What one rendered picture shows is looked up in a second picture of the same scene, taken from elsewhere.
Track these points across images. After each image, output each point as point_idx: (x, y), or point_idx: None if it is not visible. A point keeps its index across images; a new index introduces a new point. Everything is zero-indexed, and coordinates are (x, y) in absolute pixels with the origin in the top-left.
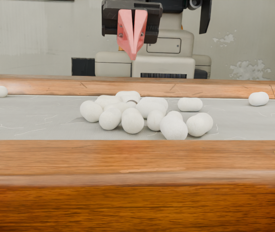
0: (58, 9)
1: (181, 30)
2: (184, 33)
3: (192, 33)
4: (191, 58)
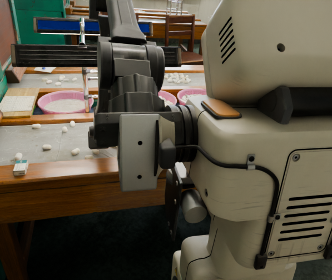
0: None
1: (205, 243)
2: (198, 235)
3: (185, 239)
4: (179, 252)
